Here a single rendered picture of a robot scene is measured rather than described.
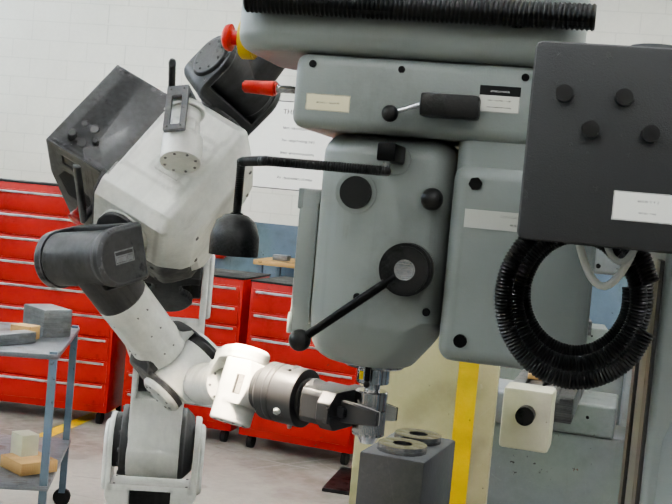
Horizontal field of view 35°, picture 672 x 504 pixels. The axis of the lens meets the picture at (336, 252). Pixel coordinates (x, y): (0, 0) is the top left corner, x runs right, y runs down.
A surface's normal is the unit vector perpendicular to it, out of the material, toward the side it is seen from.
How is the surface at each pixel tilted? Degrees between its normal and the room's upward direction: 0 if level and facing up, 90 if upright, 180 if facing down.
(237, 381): 70
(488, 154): 90
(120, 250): 82
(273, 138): 90
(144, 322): 99
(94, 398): 90
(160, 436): 81
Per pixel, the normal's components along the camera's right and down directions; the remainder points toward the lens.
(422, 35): -0.22, 0.04
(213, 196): 0.70, 0.03
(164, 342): 0.66, 0.25
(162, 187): 0.15, -0.48
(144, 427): 0.12, -0.10
